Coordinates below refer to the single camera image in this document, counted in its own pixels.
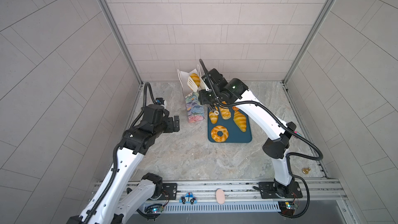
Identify right circuit board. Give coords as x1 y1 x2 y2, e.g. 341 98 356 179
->
278 201 299 217

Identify left yellow striped croissant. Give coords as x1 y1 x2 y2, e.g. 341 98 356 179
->
208 110 219 124

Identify gold chess piece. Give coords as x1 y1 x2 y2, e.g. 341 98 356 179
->
302 168 311 175

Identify left circuit board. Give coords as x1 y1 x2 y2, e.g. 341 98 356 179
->
145 203 164 215

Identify ring shaped donut bread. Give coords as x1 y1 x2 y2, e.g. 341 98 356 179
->
210 125 229 143

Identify circuit board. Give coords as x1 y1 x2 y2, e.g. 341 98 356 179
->
278 201 299 217
145 203 164 215

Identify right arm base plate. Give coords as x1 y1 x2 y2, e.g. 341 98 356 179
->
258 180 303 199

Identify teal rectangular tray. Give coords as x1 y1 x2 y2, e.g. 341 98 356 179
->
207 105 252 143

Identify pink oval eraser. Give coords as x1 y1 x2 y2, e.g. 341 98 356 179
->
216 189 226 204

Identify small bottom striped croissant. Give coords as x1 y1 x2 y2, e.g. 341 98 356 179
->
190 73 201 87

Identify metal tongs with white tips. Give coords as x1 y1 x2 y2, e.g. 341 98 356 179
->
187 76 219 115

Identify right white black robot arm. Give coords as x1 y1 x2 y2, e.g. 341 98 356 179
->
199 60 323 198

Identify floral paper gift bag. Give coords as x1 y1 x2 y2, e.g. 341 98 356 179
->
177 65 205 123

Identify aluminium rail frame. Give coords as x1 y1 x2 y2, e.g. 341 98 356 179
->
89 178 358 224

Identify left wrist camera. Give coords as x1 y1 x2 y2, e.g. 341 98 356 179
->
155 97 167 109

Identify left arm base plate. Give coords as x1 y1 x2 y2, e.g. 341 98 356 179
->
157 183 178 201

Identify right large striped croissant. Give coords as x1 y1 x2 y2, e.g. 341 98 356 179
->
233 110 247 132

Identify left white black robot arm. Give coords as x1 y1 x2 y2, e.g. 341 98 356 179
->
67 83 180 224

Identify middle braided bread roll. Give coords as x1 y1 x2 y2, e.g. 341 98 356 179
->
219 107 232 120

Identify blue toy car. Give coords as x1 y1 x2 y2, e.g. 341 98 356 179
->
179 192 197 205

